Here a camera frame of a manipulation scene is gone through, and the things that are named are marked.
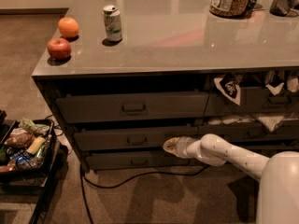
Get dark glass container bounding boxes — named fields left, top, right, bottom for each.
left=270, top=0, right=299, bottom=17

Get black floor cable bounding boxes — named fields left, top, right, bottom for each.
left=78, top=163, right=213, bottom=224

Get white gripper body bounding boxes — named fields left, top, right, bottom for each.
left=177, top=136, right=201, bottom=159

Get grey drawer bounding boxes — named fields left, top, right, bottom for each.
left=205, top=87, right=299, bottom=117
left=198, top=120, right=299, bottom=143
left=240, top=140, right=299, bottom=151
left=56, top=91, right=208, bottom=123
left=74, top=125, right=198, bottom=151
left=85, top=150, right=198, bottom=171

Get grey counter cabinet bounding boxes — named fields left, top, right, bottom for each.
left=33, top=0, right=299, bottom=171

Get white green soda can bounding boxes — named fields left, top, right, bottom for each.
left=103, top=5, right=122, bottom=42

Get black white chip bag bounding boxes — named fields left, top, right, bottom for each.
left=214, top=73, right=242, bottom=105

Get white packets in drawer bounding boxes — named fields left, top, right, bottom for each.
left=206, top=113, right=299, bottom=132

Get orange fruit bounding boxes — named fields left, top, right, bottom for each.
left=58, top=17, right=79, bottom=38

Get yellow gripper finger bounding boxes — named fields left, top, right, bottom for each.
left=163, top=137, right=179, bottom=157

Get red apple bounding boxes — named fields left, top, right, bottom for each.
left=47, top=37, right=71, bottom=60

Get black bin of snacks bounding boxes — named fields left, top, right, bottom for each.
left=0, top=119, right=55, bottom=178

